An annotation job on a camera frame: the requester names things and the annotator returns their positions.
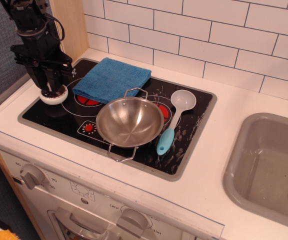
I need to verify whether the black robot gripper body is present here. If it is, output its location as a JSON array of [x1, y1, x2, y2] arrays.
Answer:
[[10, 21, 73, 72]]

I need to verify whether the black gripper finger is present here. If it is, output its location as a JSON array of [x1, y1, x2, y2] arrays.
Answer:
[[46, 67, 76, 94], [25, 65, 50, 91]]

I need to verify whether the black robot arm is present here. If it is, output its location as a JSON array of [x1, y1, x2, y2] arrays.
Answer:
[[1, 0, 73, 98]]

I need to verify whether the stainless steel pot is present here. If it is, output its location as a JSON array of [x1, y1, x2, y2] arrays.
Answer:
[[95, 87, 164, 163]]

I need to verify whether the black toy stovetop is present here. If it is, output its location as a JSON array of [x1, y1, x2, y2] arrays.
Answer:
[[18, 59, 217, 181]]

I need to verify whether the blue folded cloth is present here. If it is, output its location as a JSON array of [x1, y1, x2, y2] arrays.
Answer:
[[72, 57, 152, 104]]

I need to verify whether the red stove button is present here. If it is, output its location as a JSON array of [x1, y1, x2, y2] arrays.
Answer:
[[84, 124, 94, 133]]

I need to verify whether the grey timer knob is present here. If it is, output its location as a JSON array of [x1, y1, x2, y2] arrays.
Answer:
[[20, 164, 46, 190]]

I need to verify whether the grey oven knob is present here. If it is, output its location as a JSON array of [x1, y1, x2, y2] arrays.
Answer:
[[116, 208, 149, 238]]

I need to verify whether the yellow object at corner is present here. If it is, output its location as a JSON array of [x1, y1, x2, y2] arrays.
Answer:
[[0, 229, 20, 240]]

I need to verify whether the grey toy sink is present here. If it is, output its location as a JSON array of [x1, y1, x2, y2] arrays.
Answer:
[[223, 112, 288, 227]]

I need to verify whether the wooden side post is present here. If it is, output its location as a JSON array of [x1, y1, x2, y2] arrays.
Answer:
[[49, 0, 89, 62]]

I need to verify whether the white ladle with blue handle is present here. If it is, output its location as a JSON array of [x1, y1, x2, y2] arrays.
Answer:
[[156, 89, 197, 156]]

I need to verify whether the grey oven door handle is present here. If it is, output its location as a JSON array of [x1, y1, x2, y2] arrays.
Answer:
[[53, 207, 122, 240]]

